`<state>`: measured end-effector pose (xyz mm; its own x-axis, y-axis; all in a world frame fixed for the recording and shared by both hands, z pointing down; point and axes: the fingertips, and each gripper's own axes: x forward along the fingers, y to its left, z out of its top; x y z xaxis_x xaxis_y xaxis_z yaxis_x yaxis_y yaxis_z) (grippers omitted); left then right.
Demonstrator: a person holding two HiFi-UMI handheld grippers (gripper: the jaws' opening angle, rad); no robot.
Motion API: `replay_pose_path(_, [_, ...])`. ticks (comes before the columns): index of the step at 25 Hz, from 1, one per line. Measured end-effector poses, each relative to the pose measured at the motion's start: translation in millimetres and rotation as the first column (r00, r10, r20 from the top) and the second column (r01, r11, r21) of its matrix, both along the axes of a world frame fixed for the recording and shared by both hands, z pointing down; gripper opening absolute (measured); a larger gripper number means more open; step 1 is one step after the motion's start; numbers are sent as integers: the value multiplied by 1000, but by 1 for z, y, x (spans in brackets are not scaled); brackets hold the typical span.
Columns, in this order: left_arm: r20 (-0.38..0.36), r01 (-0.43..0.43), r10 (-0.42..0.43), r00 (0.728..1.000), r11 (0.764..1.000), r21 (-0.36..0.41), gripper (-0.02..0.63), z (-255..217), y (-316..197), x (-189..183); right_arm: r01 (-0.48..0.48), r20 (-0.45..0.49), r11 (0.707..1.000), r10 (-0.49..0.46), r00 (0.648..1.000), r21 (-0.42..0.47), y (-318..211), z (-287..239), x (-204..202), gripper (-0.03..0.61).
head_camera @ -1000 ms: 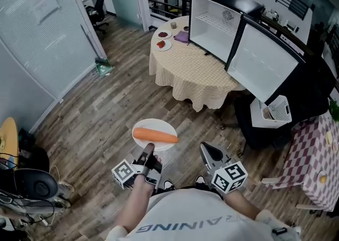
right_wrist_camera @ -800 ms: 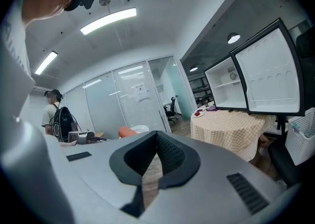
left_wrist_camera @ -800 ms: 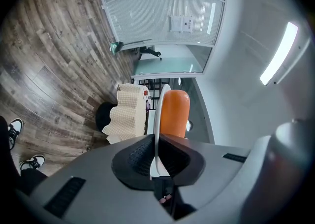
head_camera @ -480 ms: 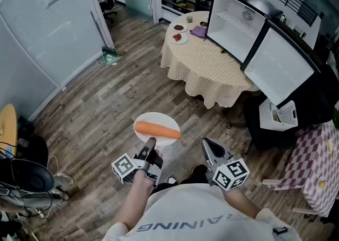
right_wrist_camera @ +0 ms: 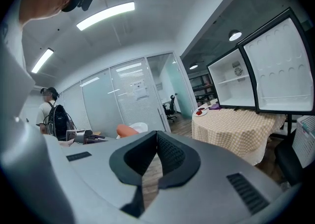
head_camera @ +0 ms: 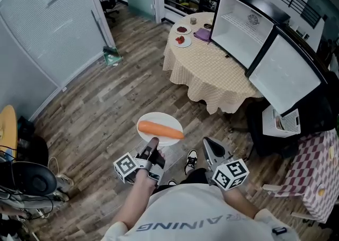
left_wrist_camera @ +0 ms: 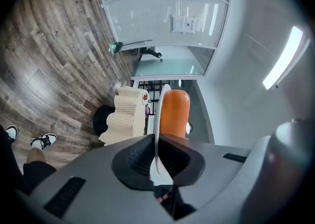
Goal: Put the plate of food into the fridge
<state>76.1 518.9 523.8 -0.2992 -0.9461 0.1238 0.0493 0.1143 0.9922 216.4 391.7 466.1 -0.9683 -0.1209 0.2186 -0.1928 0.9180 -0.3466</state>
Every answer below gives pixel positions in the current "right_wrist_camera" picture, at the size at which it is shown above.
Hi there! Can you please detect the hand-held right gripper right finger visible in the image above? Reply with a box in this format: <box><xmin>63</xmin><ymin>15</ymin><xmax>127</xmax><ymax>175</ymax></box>
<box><xmin>157</xmin><ymin>130</ymin><xmax>201</xmax><ymax>190</ymax></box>

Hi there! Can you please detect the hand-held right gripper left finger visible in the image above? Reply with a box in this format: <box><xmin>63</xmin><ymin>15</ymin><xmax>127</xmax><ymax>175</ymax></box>
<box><xmin>109</xmin><ymin>130</ymin><xmax>158</xmax><ymax>219</ymax></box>

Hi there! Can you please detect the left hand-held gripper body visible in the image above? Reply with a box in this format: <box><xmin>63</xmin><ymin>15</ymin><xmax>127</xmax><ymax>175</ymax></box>
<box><xmin>65</xmin><ymin>129</ymin><xmax>107</xmax><ymax>145</ymax></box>

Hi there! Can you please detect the white plate of food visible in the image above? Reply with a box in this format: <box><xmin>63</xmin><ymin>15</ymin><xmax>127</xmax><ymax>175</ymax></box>
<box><xmin>193</xmin><ymin>107</ymin><xmax>209</xmax><ymax>117</ymax></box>

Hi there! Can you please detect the black fridge with white interior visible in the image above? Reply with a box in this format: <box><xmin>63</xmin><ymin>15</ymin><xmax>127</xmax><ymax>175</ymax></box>
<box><xmin>206</xmin><ymin>7</ymin><xmax>315</xmax><ymax>116</ymax></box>

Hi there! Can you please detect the orange chair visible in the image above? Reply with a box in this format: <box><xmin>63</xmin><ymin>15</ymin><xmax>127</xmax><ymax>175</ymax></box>
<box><xmin>116</xmin><ymin>124</ymin><xmax>140</xmax><ymax>138</ymax></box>

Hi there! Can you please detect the black office chair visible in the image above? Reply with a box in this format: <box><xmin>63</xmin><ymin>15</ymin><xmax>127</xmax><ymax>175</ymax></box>
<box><xmin>162</xmin><ymin>94</ymin><xmax>178</xmax><ymax>123</ymax></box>

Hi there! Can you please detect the table with checkered tablecloth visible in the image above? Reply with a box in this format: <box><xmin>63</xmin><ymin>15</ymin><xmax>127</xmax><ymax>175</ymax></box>
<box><xmin>191</xmin><ymin>102</ymin><xmax>286</xmax><ymax>166</ymax></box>

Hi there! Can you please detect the white paper notice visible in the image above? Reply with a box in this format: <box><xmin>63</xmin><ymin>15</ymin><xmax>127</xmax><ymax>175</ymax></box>
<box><xmin>132</xmin><ymin>80</ymin><xmax>150</xmax><ymax>101</ymax></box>

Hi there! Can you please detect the dark bookshelf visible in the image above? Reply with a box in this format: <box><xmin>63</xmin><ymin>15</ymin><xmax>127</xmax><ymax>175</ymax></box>
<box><xmin>188</xmin><ymin>72</ymin><xmax>219</xmax><ymax>107</ymax></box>

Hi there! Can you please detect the long ceiling light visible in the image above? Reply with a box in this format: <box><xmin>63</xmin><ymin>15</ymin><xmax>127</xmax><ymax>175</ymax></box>
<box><xmin>76</xmin><ymin>1</ymin><xmax>135</xmax><ymax>32</ymax></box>
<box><xmin>31</xmin><ymin>48</ymin><xmax>55</xmax><ymax>74</ymax></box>

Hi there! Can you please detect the black padded chair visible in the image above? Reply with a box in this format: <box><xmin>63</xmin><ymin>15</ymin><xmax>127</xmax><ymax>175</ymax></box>
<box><xmin>274</xmin><ymin>129</ymin><xmax>304</xmax><ymax>187</ymax></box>

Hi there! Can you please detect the white perforated basket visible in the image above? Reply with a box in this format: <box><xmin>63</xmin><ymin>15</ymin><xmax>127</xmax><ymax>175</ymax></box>
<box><xmin>291</xmin><ymin>115</ymin><xmax>315</xmax><ymax>169</ymax></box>

